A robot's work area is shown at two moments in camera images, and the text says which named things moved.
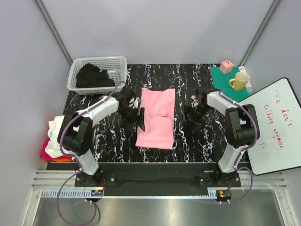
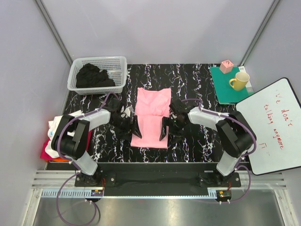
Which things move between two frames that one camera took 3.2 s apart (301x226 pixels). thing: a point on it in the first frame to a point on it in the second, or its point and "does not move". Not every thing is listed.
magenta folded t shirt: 45,155 does not move
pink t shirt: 159,108 does not move
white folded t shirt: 53,149 does not move
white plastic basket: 116,67 does not move
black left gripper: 138,119 to 124,133
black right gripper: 188,110 to 166,122
